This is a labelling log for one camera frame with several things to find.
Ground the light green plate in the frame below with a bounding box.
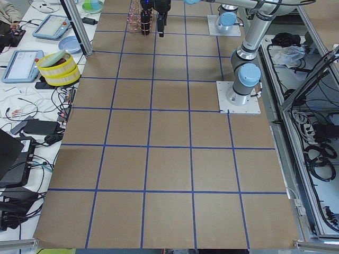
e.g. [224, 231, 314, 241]
[37, 50, 66, 68]

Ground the dark wine bottle in rack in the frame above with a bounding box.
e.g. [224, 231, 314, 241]
[140, 0, 154, 11]

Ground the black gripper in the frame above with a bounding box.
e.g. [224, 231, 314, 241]
[154, 0, 171, 38]

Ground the green translucent bowl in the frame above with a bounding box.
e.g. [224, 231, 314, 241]
[82, 0, 103, 14]

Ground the teach pendant far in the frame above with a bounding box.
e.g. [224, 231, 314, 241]
[32, 14, 70, 40]

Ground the copper wire wine rack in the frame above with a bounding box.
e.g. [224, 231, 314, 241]
[127, 1, 154, 33]

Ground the teach pendant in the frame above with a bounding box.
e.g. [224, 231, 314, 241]
[32, 14, 70, 40]
[2, 50, 44, 84]

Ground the yellow bamboo steamer stack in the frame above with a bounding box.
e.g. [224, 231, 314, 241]
[37, 52, 81, 86]

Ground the blue plate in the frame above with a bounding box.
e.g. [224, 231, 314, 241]
[58, 36, 81, 54]

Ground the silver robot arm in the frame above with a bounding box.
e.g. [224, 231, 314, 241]
[216, 1, 315, 106]
[153, 1, 243, 37]

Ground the black laptop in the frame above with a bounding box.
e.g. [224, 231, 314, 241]
[1, 130, 35, 188]

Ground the black power brick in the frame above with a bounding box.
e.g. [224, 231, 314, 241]
[82, 17, 98, 25]

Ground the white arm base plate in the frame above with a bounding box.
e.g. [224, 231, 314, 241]
[207, 15, 241, 37]
[216, 81, 261, 115]

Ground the aluminium frame post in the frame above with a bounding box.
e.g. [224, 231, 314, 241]
[60, 0, 93, 57]

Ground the teach pendant near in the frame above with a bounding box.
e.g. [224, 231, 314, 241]
[2, 50, 44, 84]

